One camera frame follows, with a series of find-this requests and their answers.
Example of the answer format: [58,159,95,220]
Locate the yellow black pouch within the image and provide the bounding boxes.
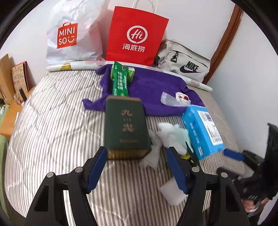
[181,142,202,169]

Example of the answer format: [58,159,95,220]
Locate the white cloth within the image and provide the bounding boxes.
[139,122,193,170]

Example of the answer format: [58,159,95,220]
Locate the clear plastic bag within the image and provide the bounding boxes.
[160,92,191,107]

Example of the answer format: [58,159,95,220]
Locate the green sachet packet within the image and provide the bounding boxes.
[112,61,129,97]

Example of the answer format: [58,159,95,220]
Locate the green tissue pack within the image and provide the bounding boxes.
[110,65,135,83]

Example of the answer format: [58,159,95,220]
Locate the small white snack sachet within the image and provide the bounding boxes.
[175,92,191,104]

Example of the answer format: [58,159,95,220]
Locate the person right hand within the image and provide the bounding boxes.
[242,197,269,214]

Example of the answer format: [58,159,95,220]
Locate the blue cardboard box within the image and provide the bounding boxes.
[182,105,225,160]

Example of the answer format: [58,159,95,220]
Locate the dark green tea tin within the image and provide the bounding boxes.
[104,96,151,160]

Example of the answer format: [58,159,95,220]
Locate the striped quilted mattress pad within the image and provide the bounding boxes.
[4,69,246,226]

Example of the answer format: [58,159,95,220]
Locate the purple towel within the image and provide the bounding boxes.
[83,64,205,117]

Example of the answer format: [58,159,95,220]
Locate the wooden bedside table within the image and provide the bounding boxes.
[0,99,23,140]

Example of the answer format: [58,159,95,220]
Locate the grey Nike bag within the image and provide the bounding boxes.
[155,39,211,83]

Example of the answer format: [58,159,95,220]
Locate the wooden headboard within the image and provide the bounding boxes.
[0,54,15,104]

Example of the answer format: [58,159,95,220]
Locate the brown patterned notebook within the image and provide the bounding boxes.
[11,61,29,95]

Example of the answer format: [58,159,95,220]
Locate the white Miniso plastic bag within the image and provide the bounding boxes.
[46,0,110,65]

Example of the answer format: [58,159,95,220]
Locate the red Haidilao paper bag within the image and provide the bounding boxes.
[105,1,169,66]

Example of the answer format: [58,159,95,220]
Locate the brown wooden door frame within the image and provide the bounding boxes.
[203,5,243,84]

